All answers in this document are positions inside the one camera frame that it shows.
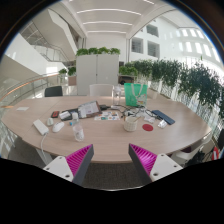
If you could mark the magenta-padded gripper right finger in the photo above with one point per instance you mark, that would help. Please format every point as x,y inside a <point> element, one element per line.
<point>145,159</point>

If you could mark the dark blue keyboard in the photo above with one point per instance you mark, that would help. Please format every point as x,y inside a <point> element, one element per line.
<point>163,117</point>

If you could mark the white computer mouse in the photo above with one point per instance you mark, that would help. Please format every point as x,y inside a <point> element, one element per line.
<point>58,126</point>

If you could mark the black and red case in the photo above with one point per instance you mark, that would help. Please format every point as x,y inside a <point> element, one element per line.
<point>55,114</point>

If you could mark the brown clipboard with paper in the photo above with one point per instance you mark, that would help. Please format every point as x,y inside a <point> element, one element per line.
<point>89,109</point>

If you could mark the clear white-capped water bottle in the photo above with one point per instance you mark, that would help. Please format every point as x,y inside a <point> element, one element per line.
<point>78,132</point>

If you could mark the ceiling light strips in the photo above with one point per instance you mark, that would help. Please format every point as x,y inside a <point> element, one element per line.
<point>108,11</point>

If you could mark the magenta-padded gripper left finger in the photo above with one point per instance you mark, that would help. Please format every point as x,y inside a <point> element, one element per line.
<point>78,160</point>

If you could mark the black pouch with white label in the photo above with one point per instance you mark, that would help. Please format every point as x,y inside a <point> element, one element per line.
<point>64,115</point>

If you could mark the tall clear sports bottle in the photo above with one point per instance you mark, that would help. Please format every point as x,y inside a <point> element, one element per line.
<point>116,96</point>

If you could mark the glass railing with wooden handrail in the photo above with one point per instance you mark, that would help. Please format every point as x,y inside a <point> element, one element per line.
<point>28,86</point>

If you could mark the colourful sticker sheet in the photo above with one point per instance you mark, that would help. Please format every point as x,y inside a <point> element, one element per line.
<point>106,116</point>

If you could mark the white power strip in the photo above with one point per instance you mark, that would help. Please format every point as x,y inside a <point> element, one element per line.
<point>40,127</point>

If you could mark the white cabinet topped with plants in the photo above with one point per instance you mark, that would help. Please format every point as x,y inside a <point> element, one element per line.
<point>97,73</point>

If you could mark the white chair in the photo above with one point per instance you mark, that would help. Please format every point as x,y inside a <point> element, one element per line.
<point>101,90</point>
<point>203,146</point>

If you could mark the flat round red coaster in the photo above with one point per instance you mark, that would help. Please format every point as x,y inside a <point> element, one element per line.
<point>147,127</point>

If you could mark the white paper slip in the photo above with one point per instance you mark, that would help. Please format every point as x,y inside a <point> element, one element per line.
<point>22,108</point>

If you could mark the green tote bag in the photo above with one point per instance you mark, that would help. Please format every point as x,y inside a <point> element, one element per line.
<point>135,96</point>

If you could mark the white power adapter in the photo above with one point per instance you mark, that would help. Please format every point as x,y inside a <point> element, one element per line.
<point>115,108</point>

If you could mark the wooden planter with plants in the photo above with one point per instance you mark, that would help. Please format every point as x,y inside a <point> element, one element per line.
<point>71,75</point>

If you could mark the white checked mug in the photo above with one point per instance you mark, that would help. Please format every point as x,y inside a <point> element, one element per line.
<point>130,124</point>

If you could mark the black power adapter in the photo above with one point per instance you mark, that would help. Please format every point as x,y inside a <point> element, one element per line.
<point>103,107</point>

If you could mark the small white box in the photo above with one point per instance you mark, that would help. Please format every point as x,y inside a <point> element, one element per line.
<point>162,124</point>

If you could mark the black chair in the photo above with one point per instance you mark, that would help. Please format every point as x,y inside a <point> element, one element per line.
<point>53,91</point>

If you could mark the row of green plants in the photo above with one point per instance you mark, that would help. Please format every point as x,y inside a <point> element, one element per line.
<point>196,78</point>

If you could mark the small grey oval device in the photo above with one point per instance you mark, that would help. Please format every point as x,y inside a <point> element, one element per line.
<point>50,121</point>

